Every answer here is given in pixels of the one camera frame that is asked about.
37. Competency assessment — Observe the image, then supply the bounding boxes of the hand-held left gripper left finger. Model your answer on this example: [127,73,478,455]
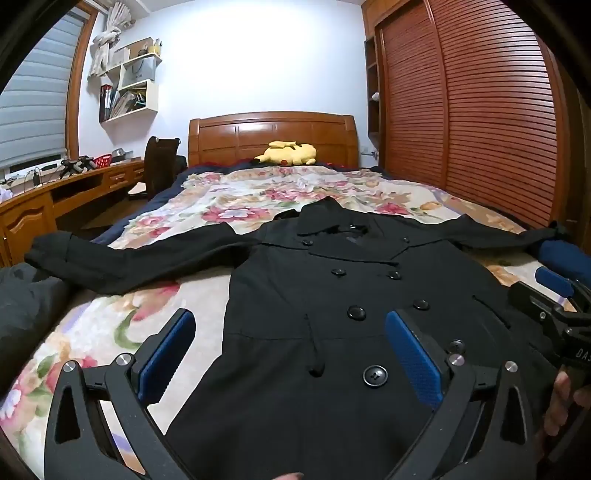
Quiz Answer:
[44,308,198,480]

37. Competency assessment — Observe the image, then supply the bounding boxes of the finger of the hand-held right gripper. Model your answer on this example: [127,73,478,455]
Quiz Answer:
[534,266,591,320]
[509,280,566,340]

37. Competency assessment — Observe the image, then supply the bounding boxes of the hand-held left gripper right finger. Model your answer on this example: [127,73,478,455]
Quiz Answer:
[384,308,539,480]

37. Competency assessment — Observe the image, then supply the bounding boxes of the black coat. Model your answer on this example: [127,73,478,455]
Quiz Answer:
[24,196,571,480]

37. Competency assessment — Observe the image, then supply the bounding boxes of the person's right hand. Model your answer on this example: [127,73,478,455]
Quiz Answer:
[542,369,573,437]

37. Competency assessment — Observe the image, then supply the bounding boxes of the navy blue garment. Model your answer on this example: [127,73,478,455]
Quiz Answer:
[537,236,591,280]

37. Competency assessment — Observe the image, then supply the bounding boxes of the dark grey cloth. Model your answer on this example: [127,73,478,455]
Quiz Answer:
[0,262,71,386]

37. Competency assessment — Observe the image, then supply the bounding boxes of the floral blanket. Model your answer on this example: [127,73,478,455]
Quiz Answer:
[0,165,573,467]

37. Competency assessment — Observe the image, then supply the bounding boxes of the dark office chair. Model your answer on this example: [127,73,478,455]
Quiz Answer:
[127,136,188,202]

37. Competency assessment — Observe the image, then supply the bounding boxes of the wooden louvred wardrobe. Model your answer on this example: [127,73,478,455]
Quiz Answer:
[361,0,591,243]

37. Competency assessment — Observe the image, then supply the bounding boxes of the wooden desk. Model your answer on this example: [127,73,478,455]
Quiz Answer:
[0,158,149,268]

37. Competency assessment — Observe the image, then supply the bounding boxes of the black tripod device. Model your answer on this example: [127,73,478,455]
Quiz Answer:
[59,156,96,179]

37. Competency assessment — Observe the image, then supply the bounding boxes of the yellow plush toy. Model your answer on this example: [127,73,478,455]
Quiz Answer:
[252,141,318,166]

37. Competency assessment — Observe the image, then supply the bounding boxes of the wooden headboard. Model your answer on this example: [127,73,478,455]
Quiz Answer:
[188,112,360,169]

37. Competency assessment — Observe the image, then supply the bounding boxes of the stack of magazines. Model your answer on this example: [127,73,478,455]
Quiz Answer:
[113,89,149,114]

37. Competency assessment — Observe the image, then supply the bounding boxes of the black binders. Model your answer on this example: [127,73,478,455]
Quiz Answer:
[99,84,114,122]

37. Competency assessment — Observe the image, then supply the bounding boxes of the grey window blind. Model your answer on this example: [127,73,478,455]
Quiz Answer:
[0,10,90,171]

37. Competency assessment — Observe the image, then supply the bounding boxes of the grey paper bag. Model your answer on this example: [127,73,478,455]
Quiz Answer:
[120,54,158,89]

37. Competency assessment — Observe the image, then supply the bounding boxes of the cardboard box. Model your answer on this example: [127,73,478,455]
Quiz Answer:
[112,37,155,64]

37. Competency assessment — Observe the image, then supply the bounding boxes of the beige tied curtain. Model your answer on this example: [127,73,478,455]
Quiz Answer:
[88,0,136,80]

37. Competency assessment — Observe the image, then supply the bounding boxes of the white wall shelf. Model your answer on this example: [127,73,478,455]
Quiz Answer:
[98,52,163,123]

